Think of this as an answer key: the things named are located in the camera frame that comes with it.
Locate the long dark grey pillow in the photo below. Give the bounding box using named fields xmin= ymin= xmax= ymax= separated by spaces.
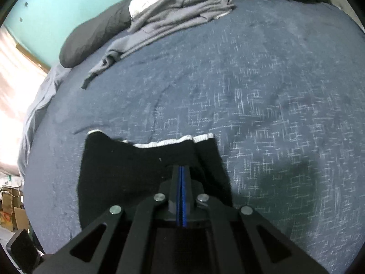
xmin=59 ymin=0 xmax=330 ymax=68

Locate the black sweater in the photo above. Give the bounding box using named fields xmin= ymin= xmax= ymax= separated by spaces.
xmin=78 ymin=130 xmax=234 ymax=230

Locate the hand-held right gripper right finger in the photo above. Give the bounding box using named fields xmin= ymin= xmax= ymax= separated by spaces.
xmin=182 ymin=164 xmax=328 ymax=274

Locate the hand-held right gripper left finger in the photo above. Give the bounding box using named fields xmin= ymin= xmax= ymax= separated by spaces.
xmin=37 ymin=164 xmax=181 ymax=274

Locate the grey hoodie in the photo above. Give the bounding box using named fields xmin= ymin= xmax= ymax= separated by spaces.
xmin=81 ymin=0 xmax=235 ymax=90

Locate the light grey blanket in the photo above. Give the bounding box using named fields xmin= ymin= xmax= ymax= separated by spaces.
xmin=17 ymin=64 xmax=72 ymax=174

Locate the pink curtain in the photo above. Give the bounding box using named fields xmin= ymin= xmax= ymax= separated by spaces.
xmin=0 ymin=24 xmax=50 ymax=174

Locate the wooden window frame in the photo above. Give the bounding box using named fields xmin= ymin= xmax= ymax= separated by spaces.
xmin=16 ymin=43 xmax=52 ymax=73

